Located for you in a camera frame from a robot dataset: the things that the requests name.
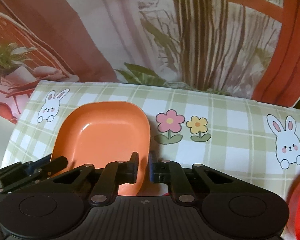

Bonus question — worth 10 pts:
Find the green plaid bunny tablecloth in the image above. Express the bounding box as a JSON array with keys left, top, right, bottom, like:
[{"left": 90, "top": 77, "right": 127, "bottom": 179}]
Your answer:
[{"left": 1, "top": 80, "right": 300, "bottom": 240}]

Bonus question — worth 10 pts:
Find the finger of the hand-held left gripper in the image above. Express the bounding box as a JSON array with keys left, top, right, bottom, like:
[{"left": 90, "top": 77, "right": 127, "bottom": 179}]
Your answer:
[
  {"left": 0, "top": 162, "right": 42, "bottom": 196},
  {"left": 31, "top": 156, "right": 69, "bottom": 180}
]

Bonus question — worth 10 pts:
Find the printed wall cloth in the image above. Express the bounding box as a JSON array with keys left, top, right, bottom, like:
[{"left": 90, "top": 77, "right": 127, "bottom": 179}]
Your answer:
[{"left": 0, "top": 0, "right": 300, "bottom": 126}]

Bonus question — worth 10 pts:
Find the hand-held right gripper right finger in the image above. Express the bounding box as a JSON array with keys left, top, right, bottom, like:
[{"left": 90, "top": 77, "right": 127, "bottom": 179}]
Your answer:
[{"left": 148, "top": 151, "right": 241, "bottom": 203}]

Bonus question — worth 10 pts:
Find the orange plate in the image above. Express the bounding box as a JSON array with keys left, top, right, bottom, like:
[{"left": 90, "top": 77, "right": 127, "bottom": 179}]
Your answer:
[{"left": 51, "top": 101, "right": 151, "bottom": 197}]

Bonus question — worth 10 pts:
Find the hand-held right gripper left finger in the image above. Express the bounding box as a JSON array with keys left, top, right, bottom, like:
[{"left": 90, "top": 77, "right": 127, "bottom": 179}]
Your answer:
[{"left": 52, "top": 151, "right": 139, "bottom": 204}]

